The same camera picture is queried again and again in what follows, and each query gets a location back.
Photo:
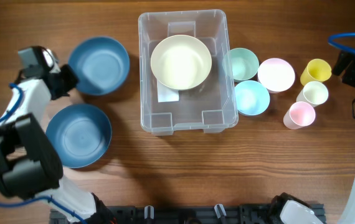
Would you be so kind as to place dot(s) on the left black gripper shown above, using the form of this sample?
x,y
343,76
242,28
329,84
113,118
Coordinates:
x,y
68,71

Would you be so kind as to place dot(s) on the cream cup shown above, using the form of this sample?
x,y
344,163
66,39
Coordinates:
x,y
313,93

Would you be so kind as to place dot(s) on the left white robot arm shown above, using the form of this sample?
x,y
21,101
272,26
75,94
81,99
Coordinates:
x,y
30,168

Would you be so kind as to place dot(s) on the clear plastic storage container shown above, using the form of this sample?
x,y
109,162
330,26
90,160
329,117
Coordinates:
x,y
211,106

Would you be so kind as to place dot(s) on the yellow cup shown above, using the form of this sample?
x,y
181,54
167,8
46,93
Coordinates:
x,y
316,70

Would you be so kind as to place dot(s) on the pink cup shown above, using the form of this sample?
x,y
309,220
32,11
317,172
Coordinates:
x,y
300,115

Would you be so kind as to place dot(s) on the pink small bowl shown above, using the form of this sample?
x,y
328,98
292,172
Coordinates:
x,y
276,75

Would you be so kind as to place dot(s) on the light blue small bowl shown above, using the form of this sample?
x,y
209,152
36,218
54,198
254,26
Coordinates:
x,y
252,98

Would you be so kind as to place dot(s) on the mint green small bowl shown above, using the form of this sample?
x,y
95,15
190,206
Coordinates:
x,y
243,64

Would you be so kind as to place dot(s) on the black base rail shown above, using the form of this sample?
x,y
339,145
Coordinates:
x,y
243,214

